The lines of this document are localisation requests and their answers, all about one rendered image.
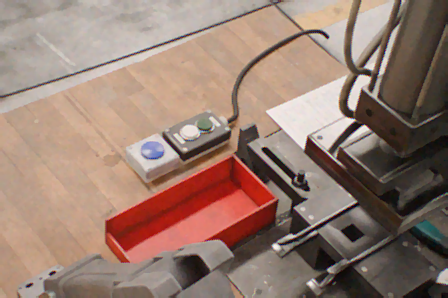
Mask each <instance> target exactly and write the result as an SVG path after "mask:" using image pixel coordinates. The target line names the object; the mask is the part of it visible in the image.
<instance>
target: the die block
mask: <svg viewBox="0 0 448 298"><path fill-rule="evenodd" d="M306 228H308V226H307V225H306V224H305V223H304V222H303V221H302V220H301V219H300V218H299V217H298V216H297V215H296V214H295V213H294V212H293V214H292V220H291V223H290V229H289V232H288V235H290V233H292V235H296V234H297V233H300V231H303V230H304V229H306ZM343 234H344V235H345V236H346V237H347V238H348V239H349V240H350V241H351V242H355V241H356V240H358V239H359V238H360V239H361V236H360V235H359V234H358V233H357V232H356V231H355V230H353V228H350V229H347V231H345V232H343ZM295 251H296V252H297V253H298V254H299V255H300V256H301V257H302V258H303V259H304V260H305V261H306V262H307V263H308V264H309V265H310V266H311V267H312V268H313V269H315V268H317V267H319V266H321V265H322V264H324V263H325V262H327V261H328V260H330V259H331V258H332V259H333V260H334V261H335V262H336V263H339V262H340V261H342V260H341V259H340V258H339V257H338V256H337V255H336V254H335V253H334V252H333V251H332V250H331V249H330V248H329V247H328V246H327V245H326V244H325V243H324V242H323V241H322V240H321V239H320V238H319V237H318V236H317V237H316V238H314V239H313V240H311V241H309V242H307V243H306V244H304V245H303V246H301V247H299V248H297V249H296V250H295ZM348 275H349V276H350V277H351V278H352V279H353V284H352V287H351V291H350V293H349V297H348V298H379V297H378V296H377V295H376V294H375V293H374V292H373V291H372V290H371V289H370V288H369V287H368V286H367V285H366V284H365V283H364V282H363V281H362V280H361V279H360V278H359V277H358V276H357V275H356V274H355V273H354V272H353V271H352V270H351V271H350V274H348ZM438 277H439V276H438ZM438 277H437V278H435V279H433V280H431V281H430V282H428V283H427V284H425V285H424V286H422V287H421V288H419V289H418V290H416V291H415V292H413V293H412V294H411V293H410V295H408V296H406V298H425V296H426V292H427V291H428V288H429V287H431V286H432V285H434V284H435V283H436V281H437V280H438Z"/></svg>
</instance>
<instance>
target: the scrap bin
mask: <svg viewBox="0 0 448 298"><path fill-rule="evenodd" d="M278 202H279V198H278V197H277V196H276V195H275V194H274V193H273V192H272V191H271V190H270V189H269V188H268V187H267V186H266V185H265V184H264V183H263V182H262V181H260V179H258V177H256V175H254V173H252V171H250V169H248V167H246V165H244V164H243V163H242V162H241V161H240V160H239V159H238V158H237V157H236V156H235V155H234V154H231V155H230V156H227V157H226V158H223V159H222V160H219V161H218V162H215V163H214V164H211V165H209V166H208V167H205V168H204V169H201V170H200V171H197V172H196V173H193V174H192V175H190V176H188V177H186V178H184V179H182V180H181V181H178V182H177V183H174V184H173V185H170V186H169V187H166V188H165V189H162V190H161V191H158V192H157V193H154V194H153V195H150V196H149V197H146V198H145V199H142V200H141V201H139V202H137V203H134V204H133V205H130V206H129V207H126V208H125V209H124V210H121V211H120V212H117V213H115V214H113V215H111V216H109V217H107V218H105V242H106V244H107V246H108V247H110V248H109V249H110V250H112V252H113V254H115V256H116V257H117V259H118V260H120V262H121V263H139V262H141V261H145V260H147V259H150V258H153V257H154V256H156V255H157V254H159V253H161V252H162V251H176V249H178V248H180V247H182V246H183V245H187V244H193V243H197V242H206V241H211V240H221V241H222V242H223V243H224V244H225V245H226V246H227V247H228V248H231V247H232V246H234V245H235V244H237V243H239V242H241V241H242V240H245V239H246V238H248V237H249V236H251V235H252V234H255V233H256V232H258V231H260V230H262V229H263V228H265V227H266V226H268V225H270V224H272V223H273V222H275V218H276V212H277V209H278V206H277V205H278Z"/></svg>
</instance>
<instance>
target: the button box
mask: <svg viewBox="0 0 448 298"><path fill-rule="evenodd" d="M310 33H318V34H320V35H323V36H324V37H325V38H326V39H329V38H330V37H329V34H327V32H325V31H323V30H320V29H308V30H305V31H302V32H298V33H296V34H293V35H291V36H289V37H287V38H285V39H283V40H282V41H279V42H278V43H275V45H273V46H271V47H270V48H268V49H266V50H264V51H263V52H261V53H260V54H258V56H256V57H255V58H253V59H252V60H251V61H250V62H248V64H246V66H244V69H242V71H241V72H240V74H239V76H238V77H237V81H236V82H235V85H234V87H233V92H232V98H231V99H232V104H233V109H234V114H233V116H232V117H231V118H229V119H225V118H224V117H221V118H218V117H217V116H216V115H215V114H214V113H213V112H212V111H211V110H206V111H204V112H202V113H200V114H198V115H196V116H193V117H190V118H189V119H186V120H184V121H182V122H181V123H178V124H177V125H173V126H172V127H169V128H168V129H165V130H163V133H162V138H163V139H164V140H165V141H166V142H167V144H169V146H171V148H173V150H175V152H177V154H178V155H179V162H181V164H183V165H185V164H188V163H189V162H192V161H193V160H196V159H197V158H200V157H201V156H204V155H205V154H208V153H209V152H211V151H213V150H215V149H217V148H219V147H221V146H223V145H225V144H227V143H229V142H230V139H231V129H229V123H231V122H233V121H234V120H235V119H236V118H238V105H237V102H236V93H237V90H238V86H239V84H240V81H241V80H242V77H243V76H244V74H245V73H246V71H247V70H248V69H249V68H250V67H251V66H252V65H253V64H254V63H256V62H257V61H258V60H260V58H262V57H264V56H266V54H268V53H270V52H272V51H273V50H275V49H276V48H277V47H280V46H281V45H284V44H285V43H287V42H289V41H292V40H293V39H295V38H298V37H299V36H302V35H303V34H304V35H307V34H310ZM202 118H207V119H210V120H211V121H212V123H213V128H212V129H211V130H210V131H200V130H199V129H198V136H197V137H195V138H193V139H188V138H186V137H184V136H183V135H182V129H183V127H185V126H186V125H194V126H195V127H196V123H197V121H198V120H199V119H202Z"/></svg>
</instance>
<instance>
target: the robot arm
mask: <svg viewBox="0 0 448 298"><path fill-rule="evenodd" d="M233 259H234V255H233V254H232V253H231V251H230V250H229V248H228V247H227V246H226V245H225V244H224V243H223V242H222V241H221V240H211V241H206V242H197V243H193V244H187V245H183V246H182V247H180V248H178V249H176V251H162V252H161V253H159V254H157V255H156V256H154V257H153V258H150V259H147V260H145V261H141V262H139V263H111V262H110V261H109V260H108V259H107V258H106V259H103V257H102V254H101V253H89V254H88V255H87V256H85V257H84V258H81V259H80V260H79V261H76V262H75V263H72V264H71V265H70V266H67V267H66V268H64V267H63V266H61V265H54V266H53V267H51V268H48V270H46V271H43V272H42V273H40V274H37V275H36V276H34V277H31V278H30V279H29V280H26V281H25V282H23V283H20V285H19V286H17V293H18V297H19V298H235V295H234V294H233V290H232V289H231V283H230V282H229V280H228V279H227V277H226V276H225V274H226V273H227V270H228V269H229V267H230V265H231V263H232V262H233Z"/></svg>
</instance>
